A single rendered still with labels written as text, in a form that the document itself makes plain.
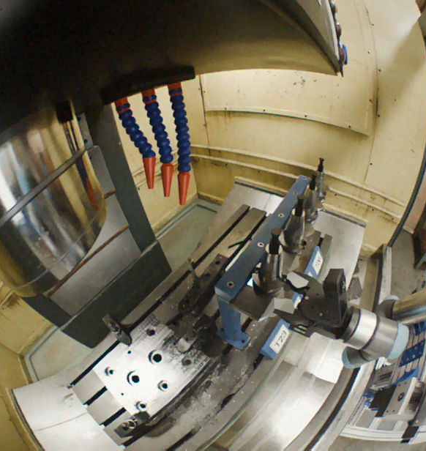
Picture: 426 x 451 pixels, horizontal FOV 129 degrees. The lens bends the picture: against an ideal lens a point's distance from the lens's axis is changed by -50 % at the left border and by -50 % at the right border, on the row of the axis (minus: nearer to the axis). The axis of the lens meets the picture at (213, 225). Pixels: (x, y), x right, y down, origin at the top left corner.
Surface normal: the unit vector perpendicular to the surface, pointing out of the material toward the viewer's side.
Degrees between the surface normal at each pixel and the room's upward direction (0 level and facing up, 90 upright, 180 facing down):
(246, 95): 90
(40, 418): 24
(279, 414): 8
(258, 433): 8
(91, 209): 90
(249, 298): 0
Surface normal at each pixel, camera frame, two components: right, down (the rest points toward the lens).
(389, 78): -0.61, 0.58
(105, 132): 0.79, 0.33
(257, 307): -0.11, -0.75
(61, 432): 0.15, -0.91
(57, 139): 0.99, -0.09
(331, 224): -0.35, -0.45
